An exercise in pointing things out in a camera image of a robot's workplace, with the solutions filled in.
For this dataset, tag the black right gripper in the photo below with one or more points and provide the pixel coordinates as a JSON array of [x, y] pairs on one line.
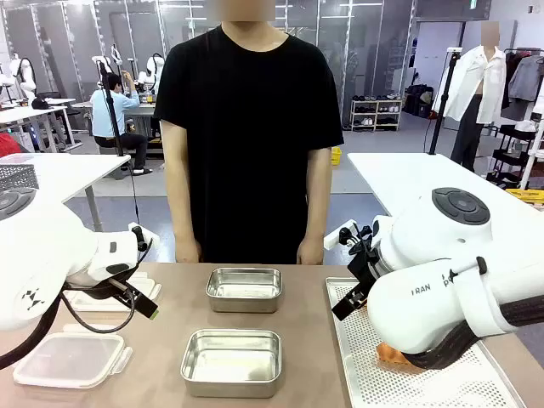
[[366, 268]]

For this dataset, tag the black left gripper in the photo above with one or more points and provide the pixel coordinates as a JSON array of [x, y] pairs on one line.
[[121, 290]]

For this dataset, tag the golden brown croissant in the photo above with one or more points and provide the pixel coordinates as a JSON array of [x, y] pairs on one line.
[[389, 356]]

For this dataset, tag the person's left forearm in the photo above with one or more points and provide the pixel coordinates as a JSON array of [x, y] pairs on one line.
[[318, 200]]

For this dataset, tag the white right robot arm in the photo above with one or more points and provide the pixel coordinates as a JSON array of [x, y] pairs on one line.
[[425, 297]]

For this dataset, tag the person's right forearm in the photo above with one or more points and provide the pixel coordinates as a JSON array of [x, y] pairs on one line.
[[180, 204]]

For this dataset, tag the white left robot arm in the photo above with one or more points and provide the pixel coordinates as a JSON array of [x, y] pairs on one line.
[[42, 255]]

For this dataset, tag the steel rectangular container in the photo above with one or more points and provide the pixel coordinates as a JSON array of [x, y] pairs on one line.
[[231, 365], [243, 291]]

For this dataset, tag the person's left hand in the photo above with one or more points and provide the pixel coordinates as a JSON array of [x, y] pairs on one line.
[[311, 253]]

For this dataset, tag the person's right hand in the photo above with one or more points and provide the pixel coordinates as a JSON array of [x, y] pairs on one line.
[[188, 251]]

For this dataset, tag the clear plastic clip lid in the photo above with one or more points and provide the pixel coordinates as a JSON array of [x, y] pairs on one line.
[[146, 287], [68, 361]]

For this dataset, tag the white perforated tray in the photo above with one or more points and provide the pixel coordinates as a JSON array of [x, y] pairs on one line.
[[370, 382]]

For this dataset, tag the large white table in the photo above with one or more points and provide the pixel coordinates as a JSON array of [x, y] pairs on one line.
[[404, 178]]

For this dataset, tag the yellow plastic basket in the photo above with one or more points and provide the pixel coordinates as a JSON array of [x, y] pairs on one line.
[[336, 156]]

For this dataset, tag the white table with grey legs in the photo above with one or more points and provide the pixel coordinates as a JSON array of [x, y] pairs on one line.
[[72, 170]]

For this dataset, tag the grey perforated basket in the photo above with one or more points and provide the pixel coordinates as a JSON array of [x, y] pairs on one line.
[[17, 176]]

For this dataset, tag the seated person in blue shirt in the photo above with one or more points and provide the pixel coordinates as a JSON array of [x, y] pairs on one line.
[[106, 115]]

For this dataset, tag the white shoe rack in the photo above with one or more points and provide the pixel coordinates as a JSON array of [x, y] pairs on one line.
[[376, 115]]

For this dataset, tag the black tripod stand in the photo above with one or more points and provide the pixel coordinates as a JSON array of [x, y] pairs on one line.
[[111, 110]]

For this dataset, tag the person in black t-shirt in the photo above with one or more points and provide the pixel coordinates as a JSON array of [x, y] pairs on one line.
[[246, 127]]

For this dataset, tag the red object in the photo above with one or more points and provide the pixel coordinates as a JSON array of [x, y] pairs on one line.
[[7, 145]]

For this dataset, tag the yellow crate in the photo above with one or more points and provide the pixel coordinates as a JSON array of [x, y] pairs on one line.
[[527, 195]]

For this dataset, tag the black bags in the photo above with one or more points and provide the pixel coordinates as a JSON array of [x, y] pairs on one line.
[[418, 100]]

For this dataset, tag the white background desk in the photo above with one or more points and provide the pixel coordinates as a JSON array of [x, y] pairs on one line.
[[30, 114]]

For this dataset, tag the black trolley cart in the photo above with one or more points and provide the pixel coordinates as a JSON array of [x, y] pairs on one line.
[[512, 157]]

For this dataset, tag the black pole stand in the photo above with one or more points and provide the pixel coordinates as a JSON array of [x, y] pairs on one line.
[[442, 102]]

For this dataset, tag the black cap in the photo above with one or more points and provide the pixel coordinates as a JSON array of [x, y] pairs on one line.
[[40, 103]]

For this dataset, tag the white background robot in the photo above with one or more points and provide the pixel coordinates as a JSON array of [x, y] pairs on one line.
[[23, 76], [152, 72]]

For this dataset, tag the clothes rack with garments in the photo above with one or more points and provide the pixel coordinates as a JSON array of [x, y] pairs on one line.
[[525, 81]]

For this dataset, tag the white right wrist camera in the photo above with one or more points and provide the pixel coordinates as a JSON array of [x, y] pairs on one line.
[[333, 240]]

